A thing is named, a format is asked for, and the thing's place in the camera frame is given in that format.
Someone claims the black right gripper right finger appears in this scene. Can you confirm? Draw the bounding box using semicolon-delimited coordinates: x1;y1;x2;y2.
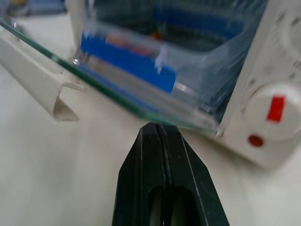
156;124;230;226

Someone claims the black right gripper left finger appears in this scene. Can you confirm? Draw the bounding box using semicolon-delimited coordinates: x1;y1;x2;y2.
112;121;170;226

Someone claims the clear food container blue lid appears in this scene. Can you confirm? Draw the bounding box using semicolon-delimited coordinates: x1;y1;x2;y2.
79;4;245;95

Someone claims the red indicator lamp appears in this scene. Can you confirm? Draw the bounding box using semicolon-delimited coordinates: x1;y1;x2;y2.
247;134;265;148

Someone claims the white oven door handle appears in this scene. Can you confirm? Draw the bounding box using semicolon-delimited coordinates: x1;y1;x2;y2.
0;29;86;123

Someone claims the white knob with red mark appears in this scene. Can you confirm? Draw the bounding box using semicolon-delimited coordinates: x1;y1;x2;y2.
244;81;301;140

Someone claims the glass toaster oven door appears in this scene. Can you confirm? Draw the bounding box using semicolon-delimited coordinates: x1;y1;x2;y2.
0;0;269;137

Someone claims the white toaster oven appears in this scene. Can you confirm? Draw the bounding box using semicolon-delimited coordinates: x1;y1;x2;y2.
70;0;301;170

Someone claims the dark blue background object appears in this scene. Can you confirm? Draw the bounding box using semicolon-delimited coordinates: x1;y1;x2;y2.
0;0;69;15

